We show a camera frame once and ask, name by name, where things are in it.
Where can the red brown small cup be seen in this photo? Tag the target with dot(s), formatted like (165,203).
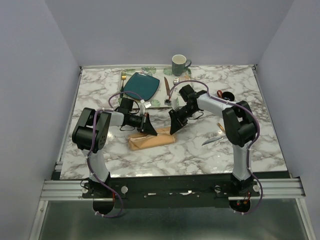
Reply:
(225,95)

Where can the silver table knife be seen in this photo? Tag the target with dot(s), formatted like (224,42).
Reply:
(212,140)

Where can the aluminium frame rail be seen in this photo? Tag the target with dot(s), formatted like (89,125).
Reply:
(70,190)

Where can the teal square plate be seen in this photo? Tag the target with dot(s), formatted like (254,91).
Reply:
(141,86)

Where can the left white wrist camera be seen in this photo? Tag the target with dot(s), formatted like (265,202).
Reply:
(144,105)

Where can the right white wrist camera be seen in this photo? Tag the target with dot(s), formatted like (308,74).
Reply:
(173,103)

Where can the grey green mug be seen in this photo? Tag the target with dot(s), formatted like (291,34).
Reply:
(179,64)

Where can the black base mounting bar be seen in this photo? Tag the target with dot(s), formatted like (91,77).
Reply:
(178,191)

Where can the leaf pattern serving tray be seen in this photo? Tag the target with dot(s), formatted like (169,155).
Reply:
(159,72)

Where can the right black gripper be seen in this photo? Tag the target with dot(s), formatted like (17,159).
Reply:
(176,124)

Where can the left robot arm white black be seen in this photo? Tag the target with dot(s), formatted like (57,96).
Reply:
(91,131)

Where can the gold fork green handle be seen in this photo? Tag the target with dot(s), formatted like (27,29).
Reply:
(123,78)

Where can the brown handled knife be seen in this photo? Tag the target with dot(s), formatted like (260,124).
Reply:
(167,87)

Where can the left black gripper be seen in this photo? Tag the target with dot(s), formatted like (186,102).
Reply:
(148,128)

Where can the orange cloth napkin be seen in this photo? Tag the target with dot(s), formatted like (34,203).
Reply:
(140,141)

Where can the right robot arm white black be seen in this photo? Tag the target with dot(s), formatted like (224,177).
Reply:
(241,128)

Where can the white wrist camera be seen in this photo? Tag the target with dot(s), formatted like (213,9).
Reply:
(144,105)
(173,103)

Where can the gold spoon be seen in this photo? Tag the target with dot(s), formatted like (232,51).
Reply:
(221,127)

